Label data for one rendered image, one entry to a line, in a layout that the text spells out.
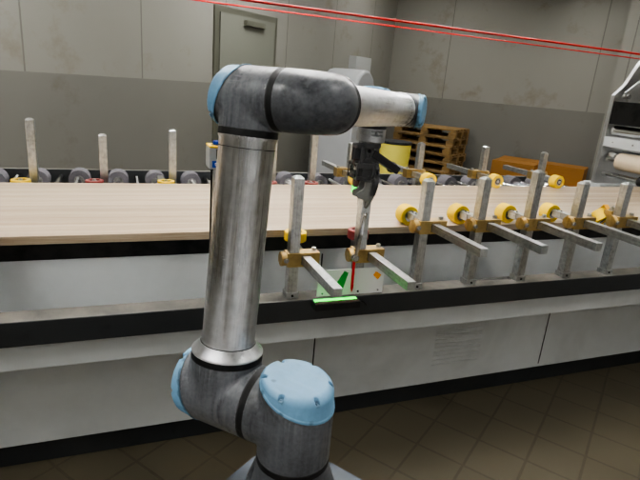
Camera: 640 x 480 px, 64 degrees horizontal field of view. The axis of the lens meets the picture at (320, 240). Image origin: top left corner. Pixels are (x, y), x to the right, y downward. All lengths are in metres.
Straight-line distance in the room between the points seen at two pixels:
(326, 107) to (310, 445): 0.63
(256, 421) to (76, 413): 1.21
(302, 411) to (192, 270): 1.03
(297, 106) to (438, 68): 9.07
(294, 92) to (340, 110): 0.09
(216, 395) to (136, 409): 1.10
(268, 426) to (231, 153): 0.52
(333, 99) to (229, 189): 0.25
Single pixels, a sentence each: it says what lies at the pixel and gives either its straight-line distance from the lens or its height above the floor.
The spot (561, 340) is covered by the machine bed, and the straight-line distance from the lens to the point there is 3.01.
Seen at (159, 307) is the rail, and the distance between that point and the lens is 1.73.
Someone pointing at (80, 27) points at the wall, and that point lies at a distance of 5.54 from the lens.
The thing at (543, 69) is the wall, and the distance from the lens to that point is 9.44.
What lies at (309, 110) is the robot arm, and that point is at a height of 1.38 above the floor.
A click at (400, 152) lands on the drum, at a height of 0.60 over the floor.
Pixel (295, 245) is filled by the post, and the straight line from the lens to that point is 1.73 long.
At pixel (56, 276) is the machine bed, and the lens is 1.91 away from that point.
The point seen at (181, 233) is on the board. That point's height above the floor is 0.89.
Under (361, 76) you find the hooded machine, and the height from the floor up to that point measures 1.53.
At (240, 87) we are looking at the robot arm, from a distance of 0.97.
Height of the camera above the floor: 1.43
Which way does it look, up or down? 17 degrees down
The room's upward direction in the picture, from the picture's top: 5 degrees clockwise
